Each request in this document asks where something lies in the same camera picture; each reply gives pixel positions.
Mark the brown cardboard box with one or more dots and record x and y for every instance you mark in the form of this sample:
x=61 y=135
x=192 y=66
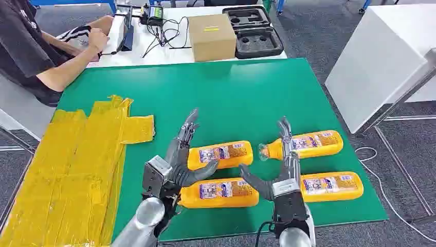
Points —
x=211 y=41

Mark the white cabinet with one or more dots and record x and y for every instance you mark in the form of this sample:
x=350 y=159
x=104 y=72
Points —
x=381 y=61

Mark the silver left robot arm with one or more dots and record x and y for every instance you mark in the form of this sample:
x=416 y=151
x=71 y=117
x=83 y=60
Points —
x=146 y=218

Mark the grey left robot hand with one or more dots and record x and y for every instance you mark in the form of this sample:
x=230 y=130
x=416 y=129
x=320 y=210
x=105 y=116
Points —
x=177 y=160

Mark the yellow plastic sheet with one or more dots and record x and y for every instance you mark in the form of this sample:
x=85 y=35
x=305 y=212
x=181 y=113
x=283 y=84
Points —
x=68 y=170

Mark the black charger with screen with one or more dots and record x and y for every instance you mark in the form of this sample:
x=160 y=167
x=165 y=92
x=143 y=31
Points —
x=156 y=13

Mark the white device on black stand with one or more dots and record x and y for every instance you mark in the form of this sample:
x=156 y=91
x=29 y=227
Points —
x=117 y=32

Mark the black foam case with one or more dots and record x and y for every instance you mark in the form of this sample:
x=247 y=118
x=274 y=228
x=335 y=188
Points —
x=253 y=34

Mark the green table mat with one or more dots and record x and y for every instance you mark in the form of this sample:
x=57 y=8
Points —
x=238 y=95

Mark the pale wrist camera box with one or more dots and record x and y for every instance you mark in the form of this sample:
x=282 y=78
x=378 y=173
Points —
x=156 y=174
x=286 y=187

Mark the white table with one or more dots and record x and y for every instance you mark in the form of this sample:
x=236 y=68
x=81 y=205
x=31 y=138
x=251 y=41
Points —
x=119 y=59

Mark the blue table frame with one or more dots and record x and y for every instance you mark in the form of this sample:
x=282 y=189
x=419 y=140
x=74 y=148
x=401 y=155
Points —
x=68 y=2

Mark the person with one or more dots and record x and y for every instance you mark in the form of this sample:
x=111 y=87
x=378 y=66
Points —
x=20 y=44

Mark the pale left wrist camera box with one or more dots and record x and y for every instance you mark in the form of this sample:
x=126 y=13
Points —
x=156 y=174

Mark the person's hand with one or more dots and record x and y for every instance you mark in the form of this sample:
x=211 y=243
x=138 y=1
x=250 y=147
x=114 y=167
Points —
x=98 y=40

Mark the silver metal frame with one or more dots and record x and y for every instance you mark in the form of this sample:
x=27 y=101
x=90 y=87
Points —
x=400 y=100

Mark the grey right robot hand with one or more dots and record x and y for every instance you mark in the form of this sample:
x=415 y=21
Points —
x=291 y=168

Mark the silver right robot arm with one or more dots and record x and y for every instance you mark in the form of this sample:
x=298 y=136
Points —
x=293 y=238

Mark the orange drink bottle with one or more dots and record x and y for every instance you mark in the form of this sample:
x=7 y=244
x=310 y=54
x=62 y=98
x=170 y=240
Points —
x=235 y=155
x=190 y=201
x=340 y=194
x=327 y=145

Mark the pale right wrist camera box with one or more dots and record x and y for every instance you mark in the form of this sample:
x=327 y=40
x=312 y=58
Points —
x=286 y=187

